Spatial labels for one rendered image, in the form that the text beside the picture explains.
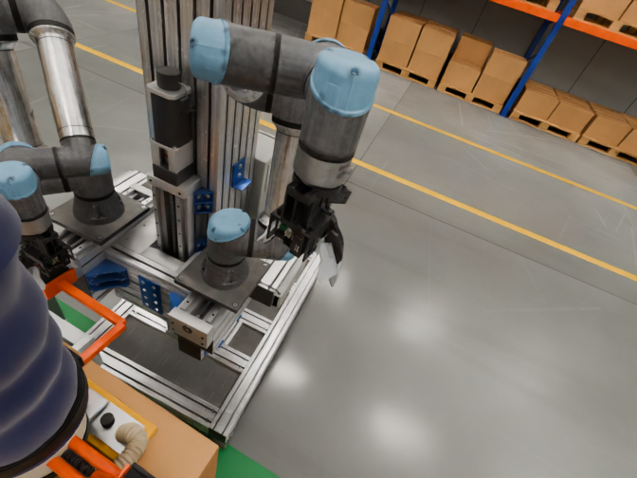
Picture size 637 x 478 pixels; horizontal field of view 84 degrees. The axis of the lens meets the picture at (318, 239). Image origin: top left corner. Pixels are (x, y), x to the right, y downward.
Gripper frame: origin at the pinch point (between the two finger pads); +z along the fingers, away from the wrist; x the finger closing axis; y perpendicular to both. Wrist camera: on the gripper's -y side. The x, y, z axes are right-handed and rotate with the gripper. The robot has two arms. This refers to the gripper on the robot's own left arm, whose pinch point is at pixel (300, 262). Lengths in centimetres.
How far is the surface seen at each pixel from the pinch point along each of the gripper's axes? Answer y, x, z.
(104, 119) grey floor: -148, -298, 148
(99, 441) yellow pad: 33, -22, 52
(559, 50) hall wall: -834, 49, 44
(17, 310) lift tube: 33.5, -21.6, -1.3
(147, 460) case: 30, -11, 54
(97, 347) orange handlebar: 22, -35, 40
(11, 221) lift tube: 29.6, -23.1, -13.1
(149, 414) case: 23, -19, 54
